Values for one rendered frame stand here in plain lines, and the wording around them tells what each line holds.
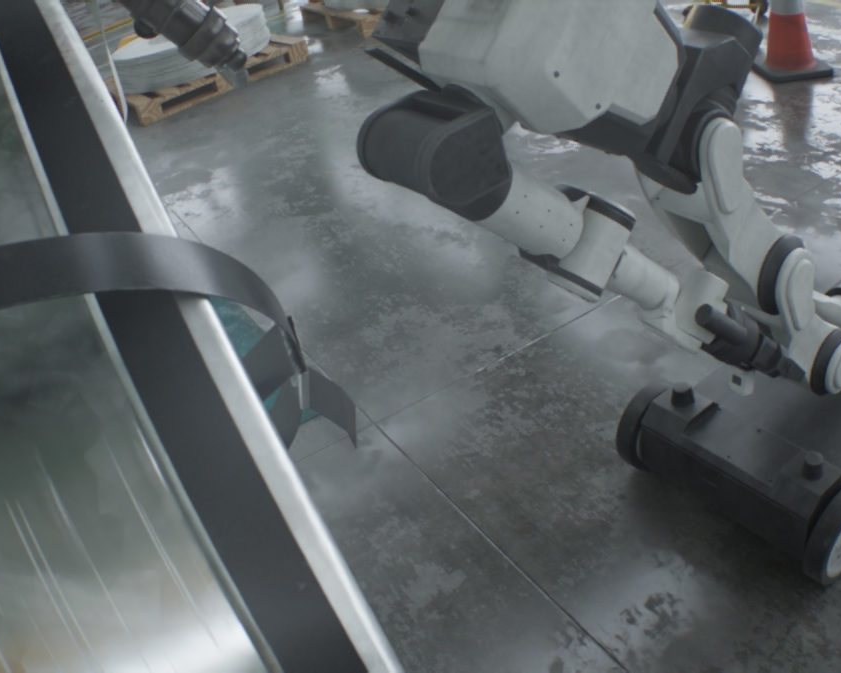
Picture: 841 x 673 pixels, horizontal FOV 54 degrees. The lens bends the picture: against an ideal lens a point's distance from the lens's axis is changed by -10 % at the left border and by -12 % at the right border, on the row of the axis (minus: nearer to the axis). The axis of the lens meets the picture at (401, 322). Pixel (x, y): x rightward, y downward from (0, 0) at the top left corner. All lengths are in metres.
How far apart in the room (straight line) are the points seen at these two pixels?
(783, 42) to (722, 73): 3.09
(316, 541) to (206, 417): 0.07
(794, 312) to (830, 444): 0.38
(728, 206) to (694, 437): 0.63
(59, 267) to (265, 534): 0.13
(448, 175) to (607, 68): 0.23
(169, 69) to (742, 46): 4.81
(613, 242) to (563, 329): 1.35
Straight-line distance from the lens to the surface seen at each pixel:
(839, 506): 1.67
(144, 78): 5.94
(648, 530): 1.90
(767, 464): 1.75
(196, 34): 0.90
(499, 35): 0.99
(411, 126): 1.02
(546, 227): 1.12
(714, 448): 1.79
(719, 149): 1.27
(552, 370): 2.37
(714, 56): 1.27
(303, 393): 0.52
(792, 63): 4.38
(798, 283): 1.54
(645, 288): 1.28
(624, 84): 1.08
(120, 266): 0.37
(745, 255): 1.46
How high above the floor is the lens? 1.38
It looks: 31 degrees down
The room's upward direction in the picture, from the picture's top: 14 degrees counter-clockwise
